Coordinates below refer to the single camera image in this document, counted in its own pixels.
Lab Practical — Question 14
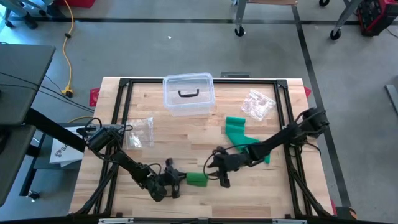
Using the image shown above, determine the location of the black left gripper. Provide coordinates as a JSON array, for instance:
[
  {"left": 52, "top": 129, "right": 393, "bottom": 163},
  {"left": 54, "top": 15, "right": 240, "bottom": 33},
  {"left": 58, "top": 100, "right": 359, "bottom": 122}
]
[{"left": 157, "top": 157, "right": 188, "bottom": 200}]

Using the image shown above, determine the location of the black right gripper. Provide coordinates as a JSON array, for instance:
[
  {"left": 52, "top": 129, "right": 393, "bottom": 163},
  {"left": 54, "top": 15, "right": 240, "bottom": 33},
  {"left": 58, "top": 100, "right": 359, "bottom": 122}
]
[{"left": 207, "top": 146, "right": 250, "bottom": 189}]

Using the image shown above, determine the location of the green elastic bandage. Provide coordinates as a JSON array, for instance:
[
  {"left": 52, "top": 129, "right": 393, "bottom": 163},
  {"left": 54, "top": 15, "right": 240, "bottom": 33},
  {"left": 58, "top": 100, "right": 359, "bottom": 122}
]
[{"left": 185, "top": 172, "right": 208, "bottom": 188}]

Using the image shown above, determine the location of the teal elastic bandage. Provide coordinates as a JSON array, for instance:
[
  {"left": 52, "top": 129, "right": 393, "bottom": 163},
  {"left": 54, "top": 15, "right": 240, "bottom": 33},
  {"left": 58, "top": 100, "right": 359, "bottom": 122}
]
[{"left": 224, "top": 116, "right": 271, "bottom": 165}]

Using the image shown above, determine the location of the clear plastic bag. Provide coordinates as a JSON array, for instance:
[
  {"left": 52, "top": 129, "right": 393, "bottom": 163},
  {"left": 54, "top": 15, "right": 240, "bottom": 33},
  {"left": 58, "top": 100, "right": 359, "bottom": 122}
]
[
  {"left": 240, "top": 88, "right": 277, "bottom": 123},
  {"left": 126, "top": 117, "right": 155, "bottom": 149}
]

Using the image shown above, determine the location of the clear plastic storage box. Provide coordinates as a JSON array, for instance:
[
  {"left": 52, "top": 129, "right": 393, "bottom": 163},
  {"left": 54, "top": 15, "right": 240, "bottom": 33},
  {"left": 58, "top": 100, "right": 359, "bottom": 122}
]
[{"left": 162, "top": 72, "right": 216, "bottom": 118}]

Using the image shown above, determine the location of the silver edge plate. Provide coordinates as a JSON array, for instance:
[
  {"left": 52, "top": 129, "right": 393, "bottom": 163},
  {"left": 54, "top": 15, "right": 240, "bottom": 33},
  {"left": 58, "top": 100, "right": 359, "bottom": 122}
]
[
  {"left": 272, "top": 218, "right": 307, "bottom": 224},
  {"left": 98, "top": 217, "right": 134, "bottom": 224}
]

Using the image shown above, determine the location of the crumpled clear plastic bag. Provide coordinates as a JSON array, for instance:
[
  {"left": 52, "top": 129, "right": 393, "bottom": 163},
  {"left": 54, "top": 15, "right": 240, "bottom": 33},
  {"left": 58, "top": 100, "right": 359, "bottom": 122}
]
[{"left": 240, "top": 88, "right": 277, "bottom": 123}]

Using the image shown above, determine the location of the white printed box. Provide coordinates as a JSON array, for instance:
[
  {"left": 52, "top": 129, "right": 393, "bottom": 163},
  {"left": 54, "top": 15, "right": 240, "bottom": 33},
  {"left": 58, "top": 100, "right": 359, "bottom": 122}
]
[{"left": 49, "top": 126, "right": 85, "bottom": 168}]

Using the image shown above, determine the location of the grey cart leg with caster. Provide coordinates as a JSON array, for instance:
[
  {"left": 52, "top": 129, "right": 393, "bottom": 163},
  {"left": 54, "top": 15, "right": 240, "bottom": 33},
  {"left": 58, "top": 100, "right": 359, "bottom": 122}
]
[
  {"left": 233, "top": 0, "right": 249, "bottom": 37},
  {"left": 329, "top": 0, "right": 363, "bottom": 40}
]

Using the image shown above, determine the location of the dark desk top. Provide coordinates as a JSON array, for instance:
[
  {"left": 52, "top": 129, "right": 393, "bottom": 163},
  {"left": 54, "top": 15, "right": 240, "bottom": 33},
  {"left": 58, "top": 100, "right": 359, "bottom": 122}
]
[{"left": 0, "top": 124, "right": 37, "bottom": 208}]

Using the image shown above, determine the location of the grey metal bar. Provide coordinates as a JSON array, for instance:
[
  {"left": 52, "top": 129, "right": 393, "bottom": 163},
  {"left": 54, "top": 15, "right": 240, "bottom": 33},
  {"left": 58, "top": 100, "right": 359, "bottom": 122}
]
[{"left": 384, "top": 83, "right": 398, "bottom": 116}]

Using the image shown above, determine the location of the grey desk top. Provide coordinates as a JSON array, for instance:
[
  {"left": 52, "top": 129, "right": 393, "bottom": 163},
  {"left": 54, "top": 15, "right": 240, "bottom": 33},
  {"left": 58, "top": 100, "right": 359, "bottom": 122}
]
[{"left": 0, "top": 43, "right": 56, "bottom": 126}]

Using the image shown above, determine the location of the red plastic tote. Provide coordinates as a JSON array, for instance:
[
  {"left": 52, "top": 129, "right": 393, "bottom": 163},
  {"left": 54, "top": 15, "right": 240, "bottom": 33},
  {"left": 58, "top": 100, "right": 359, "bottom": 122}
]
[{"left": 55, "top": 0, "right": 96, "bottom": 9}]

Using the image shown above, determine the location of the red and black crate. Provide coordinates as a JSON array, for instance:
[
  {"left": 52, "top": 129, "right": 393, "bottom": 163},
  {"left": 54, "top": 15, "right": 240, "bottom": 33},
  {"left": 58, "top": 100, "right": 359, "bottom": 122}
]
[{"left": 356, "top": 0, "right": 398, "bottom": 37}]

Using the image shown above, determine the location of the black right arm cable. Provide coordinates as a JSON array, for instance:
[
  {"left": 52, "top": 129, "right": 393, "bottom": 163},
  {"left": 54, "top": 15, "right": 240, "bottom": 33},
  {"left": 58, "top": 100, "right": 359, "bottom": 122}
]
[{"left": 203, "top": 144, "right": 259, "bottom": 180}]

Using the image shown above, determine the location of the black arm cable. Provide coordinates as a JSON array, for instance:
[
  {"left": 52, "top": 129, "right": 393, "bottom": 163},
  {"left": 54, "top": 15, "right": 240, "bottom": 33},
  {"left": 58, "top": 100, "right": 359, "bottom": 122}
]
[
  {"left": 83, "top": 117, "right": 134, "bottom": 133},
  {"left": 203, "top": 144, "right": 259, "bottom": 180}
]

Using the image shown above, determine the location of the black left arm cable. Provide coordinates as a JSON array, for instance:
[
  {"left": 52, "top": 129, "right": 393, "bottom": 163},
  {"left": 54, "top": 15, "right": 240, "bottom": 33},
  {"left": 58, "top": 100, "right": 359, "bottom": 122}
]
[{"left": 83, "top": 117, "right": 134, "bottom": 133}]

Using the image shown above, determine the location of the black storage box handle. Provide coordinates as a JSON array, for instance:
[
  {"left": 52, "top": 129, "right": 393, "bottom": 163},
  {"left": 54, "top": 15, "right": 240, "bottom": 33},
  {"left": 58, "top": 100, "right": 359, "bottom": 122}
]
[{"left": 177, "top": 88, "right": 200, "bottom": 98}]

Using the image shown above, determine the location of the dark grey edge bracket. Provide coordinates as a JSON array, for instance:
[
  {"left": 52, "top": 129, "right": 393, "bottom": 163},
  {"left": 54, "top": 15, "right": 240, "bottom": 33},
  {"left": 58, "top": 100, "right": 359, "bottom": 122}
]
[{"left": 220, "top": 71, "right": 251, "bottom": 78}]

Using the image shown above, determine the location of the black aluminium table frame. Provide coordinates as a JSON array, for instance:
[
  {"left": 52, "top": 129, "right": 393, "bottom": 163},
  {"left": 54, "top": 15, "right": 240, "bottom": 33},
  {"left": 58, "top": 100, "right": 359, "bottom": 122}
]
[{"left": 70, "top": 77, "right": 335, "bottom": 218}]

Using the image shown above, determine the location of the thin yellow cable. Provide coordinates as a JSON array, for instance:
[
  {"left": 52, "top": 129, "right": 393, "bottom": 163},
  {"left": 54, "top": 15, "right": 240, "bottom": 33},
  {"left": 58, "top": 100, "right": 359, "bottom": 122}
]
[{"left": 67, "top": 115, "right": 94, "bottom": 124}]

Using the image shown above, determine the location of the yellow extension cable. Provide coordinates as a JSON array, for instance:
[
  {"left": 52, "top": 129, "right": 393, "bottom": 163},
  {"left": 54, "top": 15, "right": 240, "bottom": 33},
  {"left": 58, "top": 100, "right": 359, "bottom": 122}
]
[{"left": 60, "top": 0, "right": 76, "bottom": 98}]

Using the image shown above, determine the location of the thin black desk cable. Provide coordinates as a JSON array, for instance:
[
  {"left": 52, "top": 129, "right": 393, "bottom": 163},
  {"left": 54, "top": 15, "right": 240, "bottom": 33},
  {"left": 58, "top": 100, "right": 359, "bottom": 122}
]
[
  {"left": 0, "top": 71, "right": 95, "bottom": 112},
  {"left": 0, "top": 83, "right": 91, "bottom": 110}
]

